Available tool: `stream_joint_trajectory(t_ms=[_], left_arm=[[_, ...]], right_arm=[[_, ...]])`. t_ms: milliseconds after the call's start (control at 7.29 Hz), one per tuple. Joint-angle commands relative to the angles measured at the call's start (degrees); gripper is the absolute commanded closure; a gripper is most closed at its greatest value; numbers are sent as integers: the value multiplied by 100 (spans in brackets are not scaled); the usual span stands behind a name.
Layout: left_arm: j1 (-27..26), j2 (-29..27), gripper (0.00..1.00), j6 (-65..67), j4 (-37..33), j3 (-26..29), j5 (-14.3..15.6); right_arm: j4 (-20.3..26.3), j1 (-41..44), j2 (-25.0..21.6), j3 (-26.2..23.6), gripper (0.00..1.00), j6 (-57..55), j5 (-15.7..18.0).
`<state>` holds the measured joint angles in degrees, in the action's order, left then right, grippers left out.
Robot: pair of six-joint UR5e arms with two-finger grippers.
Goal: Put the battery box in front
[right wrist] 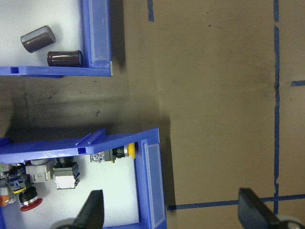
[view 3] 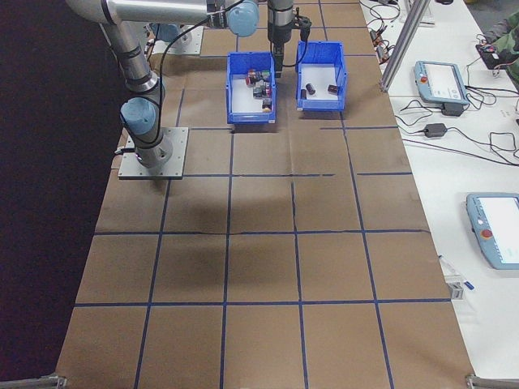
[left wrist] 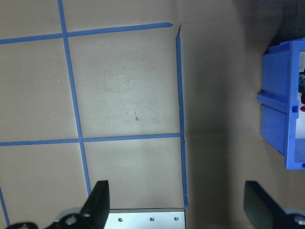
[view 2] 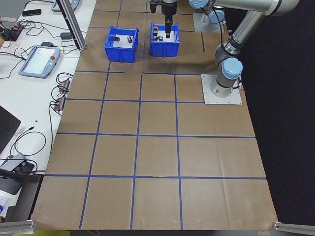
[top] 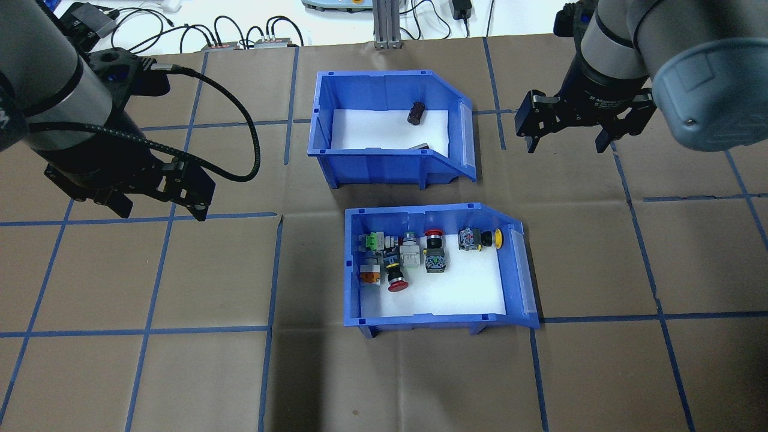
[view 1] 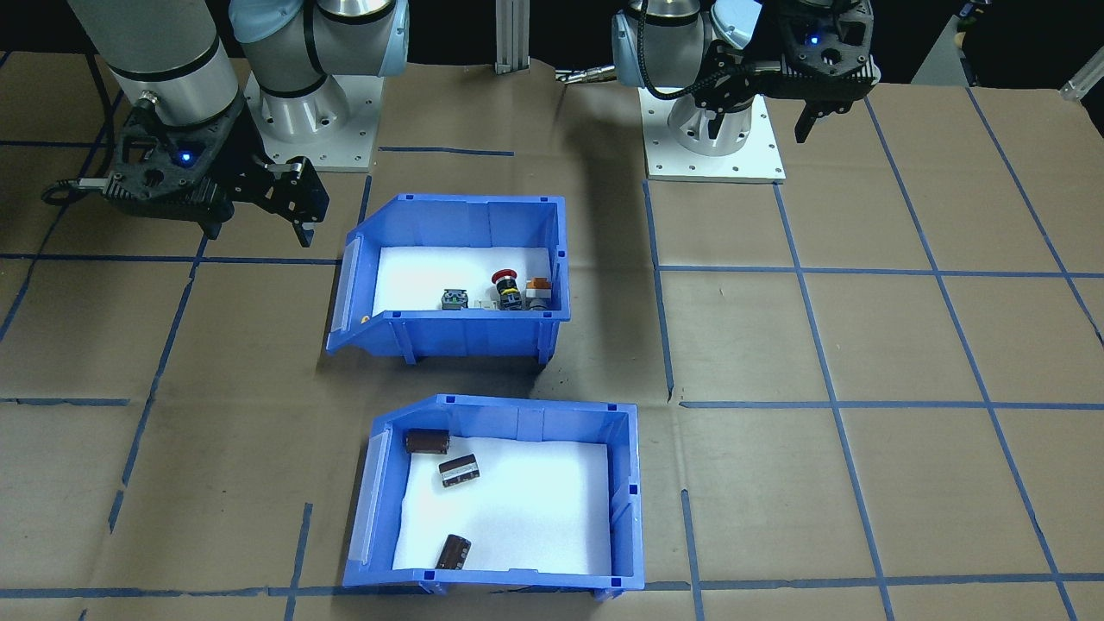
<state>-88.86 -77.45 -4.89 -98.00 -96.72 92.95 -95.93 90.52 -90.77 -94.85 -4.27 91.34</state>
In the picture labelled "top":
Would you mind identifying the blue plastic capacitor bin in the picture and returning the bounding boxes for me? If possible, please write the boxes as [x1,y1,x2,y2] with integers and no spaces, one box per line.
[308,70,479,188]

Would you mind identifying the blue plastic switch bin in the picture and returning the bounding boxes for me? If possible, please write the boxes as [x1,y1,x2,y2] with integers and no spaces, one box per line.
[344,203,541,338]

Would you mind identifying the black power brick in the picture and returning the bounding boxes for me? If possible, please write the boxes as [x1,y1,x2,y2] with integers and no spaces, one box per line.
[60,3,118,38]

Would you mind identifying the white foam liner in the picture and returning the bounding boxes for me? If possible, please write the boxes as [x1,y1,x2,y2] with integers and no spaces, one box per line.
[359,231,508,319]
[330,108,451,151]

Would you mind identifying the red mushroom push button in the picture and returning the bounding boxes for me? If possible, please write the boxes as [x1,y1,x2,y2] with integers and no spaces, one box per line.
[384,252,410,293]

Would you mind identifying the teal grey pendant device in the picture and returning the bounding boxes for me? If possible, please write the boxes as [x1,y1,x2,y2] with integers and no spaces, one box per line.
[302,0,373,13]

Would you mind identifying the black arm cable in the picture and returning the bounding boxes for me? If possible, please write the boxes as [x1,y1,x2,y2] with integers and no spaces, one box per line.
[27,63,262,184]

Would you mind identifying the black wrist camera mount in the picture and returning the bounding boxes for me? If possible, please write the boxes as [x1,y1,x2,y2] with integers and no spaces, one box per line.
[84,48,172,100]
[552,2,601,40]

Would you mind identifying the thin black cable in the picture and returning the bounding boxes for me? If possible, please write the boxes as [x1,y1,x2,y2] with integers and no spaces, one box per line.
[264,16,305,46]
[214,15,242,46]
[408,0,452,40]
[180,24,217,50]
[111,7,178,46]

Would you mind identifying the yellow push button switch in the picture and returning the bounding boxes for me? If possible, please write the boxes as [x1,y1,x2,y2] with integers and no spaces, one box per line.
[458,227,505,253]

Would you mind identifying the aluminium profile post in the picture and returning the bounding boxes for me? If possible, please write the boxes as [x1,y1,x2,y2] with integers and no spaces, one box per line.
[372,0,404,50]

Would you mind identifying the black switch with red button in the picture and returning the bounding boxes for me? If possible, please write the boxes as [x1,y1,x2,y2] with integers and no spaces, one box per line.
[422,228,448,274]

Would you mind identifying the white push button switch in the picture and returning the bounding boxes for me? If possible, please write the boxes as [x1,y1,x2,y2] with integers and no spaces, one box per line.
[398,231,421,269]

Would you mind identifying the green white switch block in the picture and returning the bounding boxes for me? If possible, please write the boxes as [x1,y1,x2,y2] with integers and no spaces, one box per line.
[359,231,400,256]

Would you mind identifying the orange push button switch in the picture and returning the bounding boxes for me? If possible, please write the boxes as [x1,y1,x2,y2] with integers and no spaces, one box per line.
[358,257,382,287]

